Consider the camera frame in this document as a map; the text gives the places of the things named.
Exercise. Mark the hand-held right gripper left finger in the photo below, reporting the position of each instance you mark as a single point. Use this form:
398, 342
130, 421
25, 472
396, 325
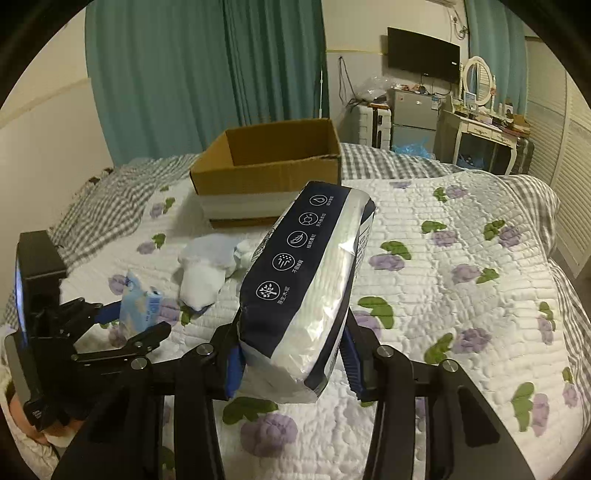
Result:
233, 374

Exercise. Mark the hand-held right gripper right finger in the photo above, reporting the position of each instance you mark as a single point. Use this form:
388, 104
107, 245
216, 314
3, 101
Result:
352, 369

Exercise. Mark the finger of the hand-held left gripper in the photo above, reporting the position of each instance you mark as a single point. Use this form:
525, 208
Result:
138, 344
109, 314

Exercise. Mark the light blue tissue packet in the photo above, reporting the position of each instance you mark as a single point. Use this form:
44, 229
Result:
138, 302

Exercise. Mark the navy and white tissue pack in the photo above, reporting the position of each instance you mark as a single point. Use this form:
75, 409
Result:
304, 286

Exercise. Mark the cardboard box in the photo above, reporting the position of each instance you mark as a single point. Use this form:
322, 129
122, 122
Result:
258, 184

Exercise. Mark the person's left forearm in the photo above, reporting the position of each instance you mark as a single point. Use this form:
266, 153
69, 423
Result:
21, 417

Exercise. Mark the white and blue sock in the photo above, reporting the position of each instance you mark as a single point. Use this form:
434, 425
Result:
203, 267

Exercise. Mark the floral quilted bed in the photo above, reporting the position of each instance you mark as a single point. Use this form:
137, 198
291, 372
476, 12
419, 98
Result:
97, 203

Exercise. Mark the white cloth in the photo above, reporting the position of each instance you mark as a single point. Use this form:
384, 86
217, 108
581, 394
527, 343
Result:
244, 256

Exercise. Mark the floral quilted blanket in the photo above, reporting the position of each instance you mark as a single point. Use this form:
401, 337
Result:
452, 286

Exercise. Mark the blue plastic bag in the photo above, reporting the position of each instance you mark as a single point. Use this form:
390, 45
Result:
413, 151

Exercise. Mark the white radiator heater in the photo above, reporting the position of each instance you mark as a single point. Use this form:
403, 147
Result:
371, 127

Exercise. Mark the wide teal curtain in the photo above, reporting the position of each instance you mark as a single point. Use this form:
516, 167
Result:
184, 78

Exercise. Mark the silver mini fridge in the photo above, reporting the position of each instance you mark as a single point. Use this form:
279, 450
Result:
413, 115

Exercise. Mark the white dressing table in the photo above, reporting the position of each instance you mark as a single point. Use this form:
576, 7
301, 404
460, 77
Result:
480, 127

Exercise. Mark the white pole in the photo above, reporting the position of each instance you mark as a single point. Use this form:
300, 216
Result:
322, 94

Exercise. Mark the clear plastic bag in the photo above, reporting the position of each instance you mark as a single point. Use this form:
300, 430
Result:
376, 87

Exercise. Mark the white louvred wardrobe doors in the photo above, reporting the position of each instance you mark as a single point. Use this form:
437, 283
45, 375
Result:
558, 152

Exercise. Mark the white oval mirror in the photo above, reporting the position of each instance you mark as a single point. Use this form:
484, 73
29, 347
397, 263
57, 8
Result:
478, 81

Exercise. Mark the black television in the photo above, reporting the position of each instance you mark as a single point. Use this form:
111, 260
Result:
422, 53

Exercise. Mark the narrow teal curtain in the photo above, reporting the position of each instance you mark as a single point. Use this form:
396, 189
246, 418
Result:
494, 46

